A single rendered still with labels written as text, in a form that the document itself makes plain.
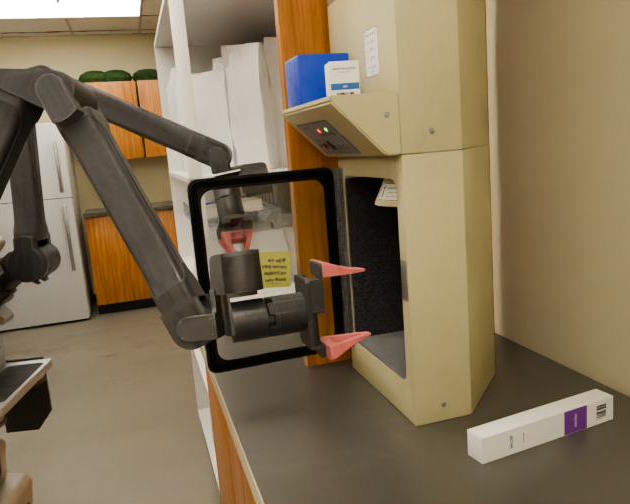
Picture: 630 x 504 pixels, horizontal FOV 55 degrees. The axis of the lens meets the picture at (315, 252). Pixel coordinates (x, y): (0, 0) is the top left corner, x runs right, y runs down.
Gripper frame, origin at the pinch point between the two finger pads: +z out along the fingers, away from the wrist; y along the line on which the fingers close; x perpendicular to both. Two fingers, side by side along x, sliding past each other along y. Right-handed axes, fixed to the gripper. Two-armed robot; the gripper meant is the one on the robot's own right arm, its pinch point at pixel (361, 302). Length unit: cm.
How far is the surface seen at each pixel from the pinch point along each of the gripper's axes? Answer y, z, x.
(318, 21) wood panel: 52, 11, 42
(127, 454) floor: -105, -53, 221
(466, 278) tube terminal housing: -0.5, 22.4, 8.6
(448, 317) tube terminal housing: -6.9, 18.6, 9.0
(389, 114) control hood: 27.8, 9.7, 6.3
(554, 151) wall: 20, 54, 26
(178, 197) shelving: 19, -12, 231
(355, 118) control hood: 27.6, 4.0, 6.4
